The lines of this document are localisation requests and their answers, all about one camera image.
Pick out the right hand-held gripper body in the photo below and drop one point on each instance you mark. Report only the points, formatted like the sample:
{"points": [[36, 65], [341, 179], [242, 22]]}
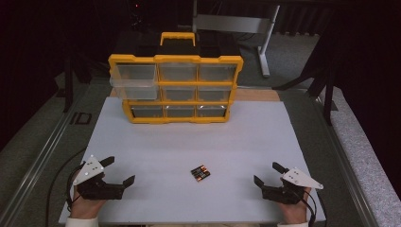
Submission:
{"points": [[283, 193]]}

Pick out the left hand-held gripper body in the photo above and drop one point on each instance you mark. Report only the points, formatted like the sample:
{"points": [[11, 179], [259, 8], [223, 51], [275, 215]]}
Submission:
{"points": [[94, 189]]}

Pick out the single clear plastic drawer bin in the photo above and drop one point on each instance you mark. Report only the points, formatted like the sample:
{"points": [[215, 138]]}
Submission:
{"points": [[135, 83]]}

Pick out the yellow black organizer cabinet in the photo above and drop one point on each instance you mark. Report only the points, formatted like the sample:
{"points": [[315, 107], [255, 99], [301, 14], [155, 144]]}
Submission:
{"points": [[178, 58]]}

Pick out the person's left hand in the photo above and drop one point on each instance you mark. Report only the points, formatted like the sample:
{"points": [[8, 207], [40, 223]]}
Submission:
{"points": [[82, 208]]}

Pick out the person's right hand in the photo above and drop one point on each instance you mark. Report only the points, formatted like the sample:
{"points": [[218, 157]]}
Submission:
{"points": [[294, 213]]}

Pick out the white board sheet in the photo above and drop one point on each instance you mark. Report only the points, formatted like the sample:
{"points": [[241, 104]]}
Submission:
{"points": [[189, 145]]}

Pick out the black metal stand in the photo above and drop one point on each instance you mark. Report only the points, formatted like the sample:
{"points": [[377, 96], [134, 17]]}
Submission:
{"points": [[67, 91]]}

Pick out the grey speckled ledge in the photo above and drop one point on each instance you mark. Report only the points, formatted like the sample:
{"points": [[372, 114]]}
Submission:
{"points": [[365, 164]]}

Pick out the black tripod stand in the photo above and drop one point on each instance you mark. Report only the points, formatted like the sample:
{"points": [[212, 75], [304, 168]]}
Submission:
{"points": [[327, 94]]}

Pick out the grid of clear cabinet drawers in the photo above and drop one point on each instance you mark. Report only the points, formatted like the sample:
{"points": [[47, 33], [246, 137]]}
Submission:
{"points": [[178, 72]]}

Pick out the dark curtain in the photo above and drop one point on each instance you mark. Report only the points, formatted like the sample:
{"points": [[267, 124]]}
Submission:
{"points": [[299, 22]]}

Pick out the grey metal rail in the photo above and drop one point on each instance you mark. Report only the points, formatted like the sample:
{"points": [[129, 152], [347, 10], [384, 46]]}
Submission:
{"points": [[34, 167], [343, 170]]}

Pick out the grey metal desk frame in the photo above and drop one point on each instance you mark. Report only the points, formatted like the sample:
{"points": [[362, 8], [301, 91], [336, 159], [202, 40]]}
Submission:
{"points": [[233, 23]]}

